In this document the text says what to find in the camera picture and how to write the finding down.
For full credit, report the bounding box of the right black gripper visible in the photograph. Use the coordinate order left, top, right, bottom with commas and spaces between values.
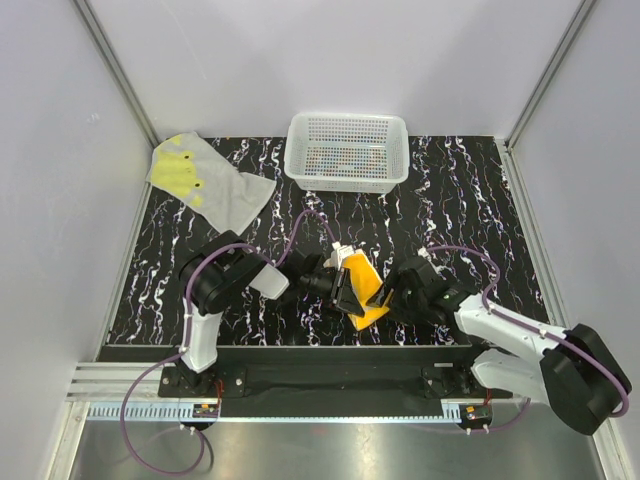
366, 266, 427, 327

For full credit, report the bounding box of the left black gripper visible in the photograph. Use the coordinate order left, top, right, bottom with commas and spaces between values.
299, 267, 364, 317

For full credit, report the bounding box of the grey and orange towel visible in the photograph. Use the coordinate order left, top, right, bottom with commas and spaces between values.
324, 249, 390, 331

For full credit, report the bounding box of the grey towel yellow frog print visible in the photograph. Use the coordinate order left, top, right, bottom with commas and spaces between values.
147, 132, 276, 235

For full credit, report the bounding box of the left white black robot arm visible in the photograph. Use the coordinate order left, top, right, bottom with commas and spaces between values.
178, 230, 365, 396

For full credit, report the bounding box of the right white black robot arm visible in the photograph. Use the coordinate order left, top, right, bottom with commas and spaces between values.
355, 256, 632, 435

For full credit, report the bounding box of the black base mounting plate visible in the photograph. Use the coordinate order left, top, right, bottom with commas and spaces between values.
159, 346, 488, 407

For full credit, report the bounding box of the white plastic mesh basket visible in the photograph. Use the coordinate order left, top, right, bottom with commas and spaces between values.
284, 112, 410, 195

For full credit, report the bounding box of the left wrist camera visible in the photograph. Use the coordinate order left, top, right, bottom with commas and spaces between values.
330, 242, 355, 268

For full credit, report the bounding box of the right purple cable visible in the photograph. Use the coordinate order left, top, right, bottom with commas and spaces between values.
419, 244, 631, 435

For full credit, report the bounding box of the white slotted cable duct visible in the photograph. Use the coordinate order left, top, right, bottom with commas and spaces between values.
87, 399, 494, 424

